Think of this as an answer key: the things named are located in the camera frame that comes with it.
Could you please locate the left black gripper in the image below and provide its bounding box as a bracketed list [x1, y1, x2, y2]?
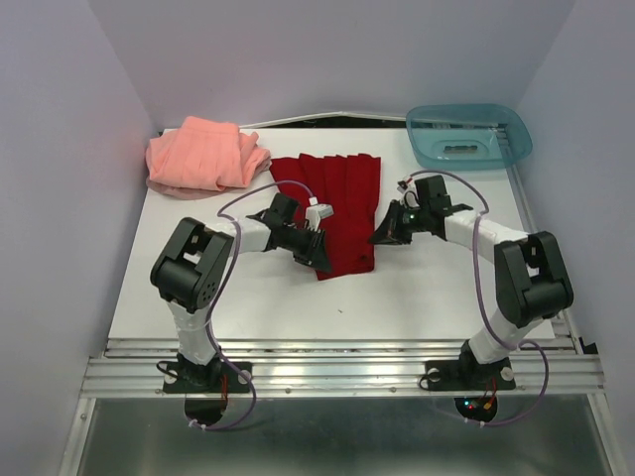
[280, 223, 331, 272]

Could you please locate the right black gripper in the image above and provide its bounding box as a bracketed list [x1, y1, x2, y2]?
[367, 198, 430, 245]

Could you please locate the red pleated skirt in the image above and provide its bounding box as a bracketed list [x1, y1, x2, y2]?
[270, 154, 381, 281]

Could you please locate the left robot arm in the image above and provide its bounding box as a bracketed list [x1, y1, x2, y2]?
[150, 192, 333, 394]

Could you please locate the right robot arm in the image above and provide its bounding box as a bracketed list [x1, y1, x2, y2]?
[369, 170, 573, 391]

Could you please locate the teal plastic bin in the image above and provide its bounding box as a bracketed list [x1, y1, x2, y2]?
[405, 103, 533, 172]

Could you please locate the pink folded skirt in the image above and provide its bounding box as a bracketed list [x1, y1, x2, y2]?
[145, 116, 271, 195]

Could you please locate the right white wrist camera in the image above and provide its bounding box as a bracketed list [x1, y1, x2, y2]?
[397, 177, 421, 208]

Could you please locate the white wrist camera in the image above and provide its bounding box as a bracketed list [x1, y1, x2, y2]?
[397, 177, 421, 208]
[305, 196, 334, 231]

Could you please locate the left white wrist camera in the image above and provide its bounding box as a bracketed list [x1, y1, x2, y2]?
[305, 196, 334, 231]

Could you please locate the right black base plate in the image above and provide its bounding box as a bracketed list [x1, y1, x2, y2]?
[418, 359, 516, 393]

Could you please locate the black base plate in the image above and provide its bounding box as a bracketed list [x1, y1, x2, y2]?
[418, 359, 516, 393]
[156, 359, 250, 395]

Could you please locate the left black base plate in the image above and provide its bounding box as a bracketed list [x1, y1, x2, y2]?
[156, 359, 250, 395]

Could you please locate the aluminium rail frame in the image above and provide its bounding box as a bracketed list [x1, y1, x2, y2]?
[60, 300, 628, 475]

